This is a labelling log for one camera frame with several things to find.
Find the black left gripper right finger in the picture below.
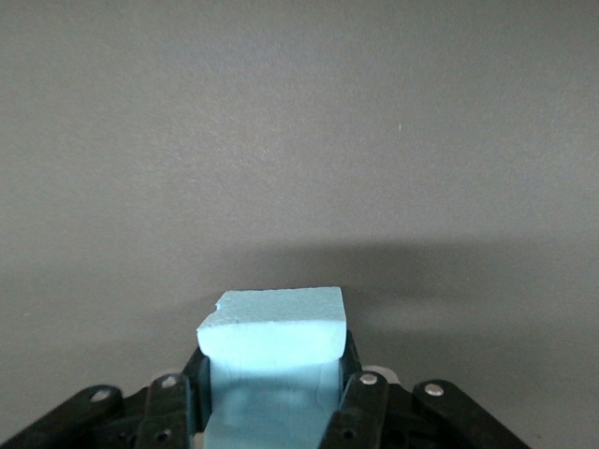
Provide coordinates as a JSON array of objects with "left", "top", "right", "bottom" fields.
[{"left": 320, "top": 328, "right": 535, "bottom": 449}]

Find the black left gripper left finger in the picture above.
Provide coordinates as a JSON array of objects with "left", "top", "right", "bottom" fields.
[{"left": 0, "top": 344, "right": 211, "bottom": 449}]

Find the light blue foam block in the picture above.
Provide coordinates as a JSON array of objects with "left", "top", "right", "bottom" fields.
[{"left": 195, "top": 285, "right": 349, "bottom": 449}]

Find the dark grey table mat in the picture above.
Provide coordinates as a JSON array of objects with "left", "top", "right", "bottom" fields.
[{"left": 0, "top": 0, "right": 599, "bottom": 449}]

